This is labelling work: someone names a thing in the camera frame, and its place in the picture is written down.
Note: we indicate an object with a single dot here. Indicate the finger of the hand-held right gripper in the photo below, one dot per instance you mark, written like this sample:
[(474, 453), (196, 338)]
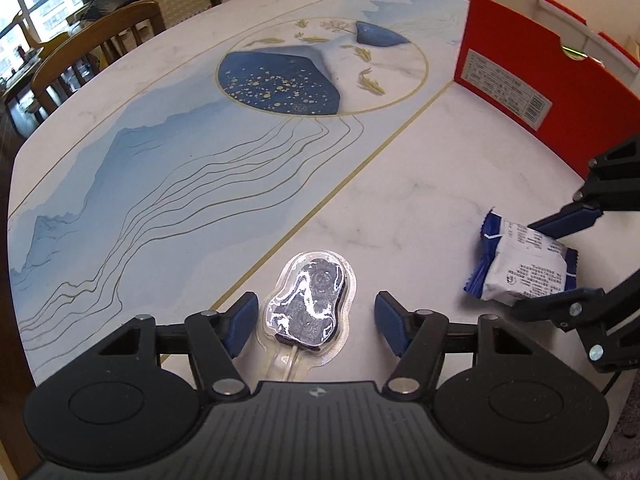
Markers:
[(555, 306), (565, 221)]

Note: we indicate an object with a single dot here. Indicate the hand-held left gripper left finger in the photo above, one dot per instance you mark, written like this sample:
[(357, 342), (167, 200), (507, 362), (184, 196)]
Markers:
[(242, 320)]

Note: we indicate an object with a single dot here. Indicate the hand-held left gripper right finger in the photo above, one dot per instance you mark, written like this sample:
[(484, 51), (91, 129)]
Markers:
[(390, 322)]

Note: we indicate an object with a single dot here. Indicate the blue white biscuit packet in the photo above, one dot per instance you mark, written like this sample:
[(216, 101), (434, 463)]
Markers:
[(520, 265)]

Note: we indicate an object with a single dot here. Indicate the lollipop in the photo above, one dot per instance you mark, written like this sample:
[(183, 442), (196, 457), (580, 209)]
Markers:
[(307, 300)]

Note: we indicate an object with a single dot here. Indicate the red cardboard box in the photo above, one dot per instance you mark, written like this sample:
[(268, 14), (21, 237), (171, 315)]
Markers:
[(500, 60)]

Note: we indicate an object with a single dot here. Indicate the wooden chair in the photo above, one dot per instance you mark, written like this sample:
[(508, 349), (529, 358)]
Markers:
[(100, 30)]

